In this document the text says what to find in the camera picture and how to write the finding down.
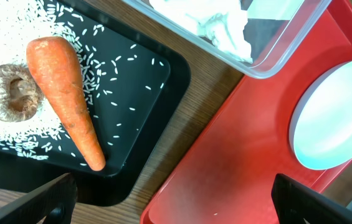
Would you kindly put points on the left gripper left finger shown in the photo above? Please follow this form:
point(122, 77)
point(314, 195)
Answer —
point(52, 203)

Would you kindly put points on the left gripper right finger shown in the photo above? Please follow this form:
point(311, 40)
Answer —
point(295, 203)

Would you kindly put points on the light blue plate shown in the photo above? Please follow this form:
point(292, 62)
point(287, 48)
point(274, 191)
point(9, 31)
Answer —
point(320, 132)

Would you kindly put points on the brown mushroom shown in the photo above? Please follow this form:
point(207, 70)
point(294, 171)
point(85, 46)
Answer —
point(20, 96)

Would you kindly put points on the orange carrot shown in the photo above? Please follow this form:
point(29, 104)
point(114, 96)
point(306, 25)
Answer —
point(54, 66)

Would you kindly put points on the white rice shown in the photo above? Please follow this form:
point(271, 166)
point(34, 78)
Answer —
point(121, 82)

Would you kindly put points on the white tissue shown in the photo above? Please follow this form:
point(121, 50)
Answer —
point(220, 21)

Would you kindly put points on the clear plastic waste bin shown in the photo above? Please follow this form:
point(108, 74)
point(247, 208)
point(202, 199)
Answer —
point(275, 29)

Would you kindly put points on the red serving tray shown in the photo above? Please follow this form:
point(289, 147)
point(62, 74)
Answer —
point(228, 173)

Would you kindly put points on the black plastic tray bin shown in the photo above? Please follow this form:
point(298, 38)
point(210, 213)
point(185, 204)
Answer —
point(111, 185)

